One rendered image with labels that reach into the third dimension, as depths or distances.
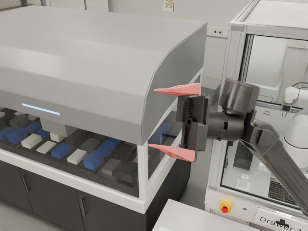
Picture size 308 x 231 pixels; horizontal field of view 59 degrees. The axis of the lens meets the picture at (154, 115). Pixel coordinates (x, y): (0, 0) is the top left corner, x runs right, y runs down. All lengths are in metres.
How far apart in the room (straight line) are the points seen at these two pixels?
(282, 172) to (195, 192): 2.48
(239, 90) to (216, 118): 0.07
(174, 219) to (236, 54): 1.12
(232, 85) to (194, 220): 1.46
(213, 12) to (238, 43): 3.45
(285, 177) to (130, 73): 0.99
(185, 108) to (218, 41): 4.35
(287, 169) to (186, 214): 1.31
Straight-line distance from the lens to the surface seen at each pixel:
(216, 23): 4.81
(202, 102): 0.51
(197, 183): 3.24
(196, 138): 0.49
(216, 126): 0.53
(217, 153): 1.67
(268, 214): 1.88
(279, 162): 0.69
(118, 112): 1.46
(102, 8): 5.29
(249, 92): 0.57
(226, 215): 2.02
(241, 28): 1.35
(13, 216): 3.22
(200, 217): 1.95
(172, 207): 1.99
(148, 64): 1.49
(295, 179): 0.75
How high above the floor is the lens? 2.27
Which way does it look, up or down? 31 degrees down
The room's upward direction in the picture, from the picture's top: straight up
